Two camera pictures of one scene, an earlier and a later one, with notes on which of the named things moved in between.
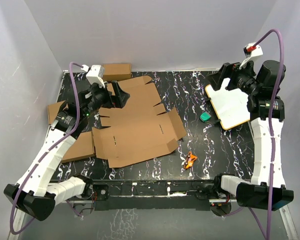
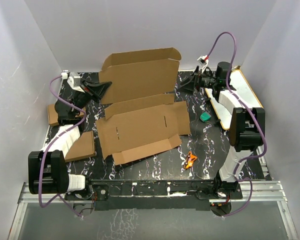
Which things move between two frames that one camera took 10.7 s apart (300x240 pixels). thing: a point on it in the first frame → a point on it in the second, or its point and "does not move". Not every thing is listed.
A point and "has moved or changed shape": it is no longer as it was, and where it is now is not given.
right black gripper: (235, 70) → (189, 86)
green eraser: (205, 116) does not move
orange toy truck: (190, 159) does not move
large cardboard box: (110, 88) has moved or changed shape
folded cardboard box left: (53, 110) does not move
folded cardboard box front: (82, 148) does not move
